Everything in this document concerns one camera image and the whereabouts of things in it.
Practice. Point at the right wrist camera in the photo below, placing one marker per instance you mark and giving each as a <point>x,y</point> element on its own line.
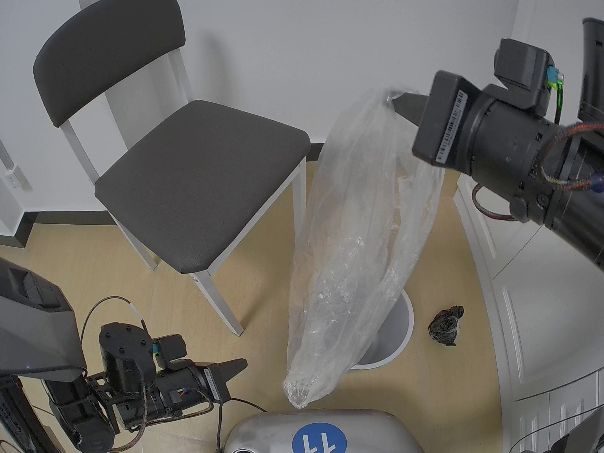
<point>519,62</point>

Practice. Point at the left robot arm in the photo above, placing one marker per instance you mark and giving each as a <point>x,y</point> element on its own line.
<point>37,319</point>

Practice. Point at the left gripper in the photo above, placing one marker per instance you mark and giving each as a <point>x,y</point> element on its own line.
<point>188,389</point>

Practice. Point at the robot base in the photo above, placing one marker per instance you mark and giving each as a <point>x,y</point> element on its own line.
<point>264,434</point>

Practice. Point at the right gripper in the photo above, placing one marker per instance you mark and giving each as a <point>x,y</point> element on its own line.
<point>500,149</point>

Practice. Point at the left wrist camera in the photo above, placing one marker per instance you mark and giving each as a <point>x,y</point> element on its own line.
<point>171,347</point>

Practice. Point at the white wall socket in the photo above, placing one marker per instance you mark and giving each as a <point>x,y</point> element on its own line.
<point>14,178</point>

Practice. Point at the crumpled black plastic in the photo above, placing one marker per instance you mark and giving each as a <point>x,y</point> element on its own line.
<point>446,326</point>

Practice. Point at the white trash bin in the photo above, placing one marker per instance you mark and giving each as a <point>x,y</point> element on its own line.
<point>398,333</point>

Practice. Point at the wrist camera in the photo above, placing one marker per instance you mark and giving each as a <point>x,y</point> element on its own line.
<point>171,347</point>
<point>519,62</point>

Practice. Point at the dark grey white chair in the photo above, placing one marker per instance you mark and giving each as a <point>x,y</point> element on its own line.
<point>203,182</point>

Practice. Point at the clear plastic bag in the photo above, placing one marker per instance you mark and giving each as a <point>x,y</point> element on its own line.
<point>349,253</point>

